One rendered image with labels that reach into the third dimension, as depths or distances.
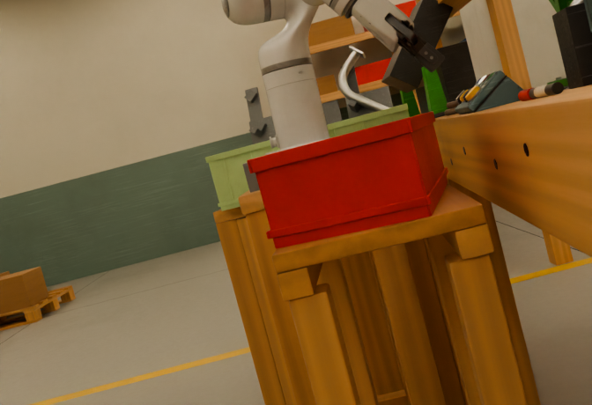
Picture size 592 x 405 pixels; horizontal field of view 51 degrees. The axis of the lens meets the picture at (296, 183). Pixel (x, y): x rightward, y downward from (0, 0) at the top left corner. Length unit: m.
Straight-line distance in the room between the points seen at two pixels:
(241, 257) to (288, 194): 1.17
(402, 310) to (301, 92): 0.52
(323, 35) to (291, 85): 6.19
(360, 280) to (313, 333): 1.09
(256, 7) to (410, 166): 0.77
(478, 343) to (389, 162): 0.24
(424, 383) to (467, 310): 0.65
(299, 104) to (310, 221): 0.65
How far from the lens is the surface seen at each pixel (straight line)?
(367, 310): 1.89
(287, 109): 1.41
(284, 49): 1.42
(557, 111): 0.62
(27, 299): 6.18
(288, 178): 0.79
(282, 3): 1.45
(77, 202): 8.46
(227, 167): 1.88
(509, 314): 1.71
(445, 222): 0.76
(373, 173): 0.76
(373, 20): 1.05
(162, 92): 8.18
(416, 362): 1.40
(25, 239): 8.75
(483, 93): 1.08
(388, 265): 1.34
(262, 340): 2.01
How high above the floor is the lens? 0.92
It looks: 3 degrees down
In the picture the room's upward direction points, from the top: 15 degrees counter-clockwise
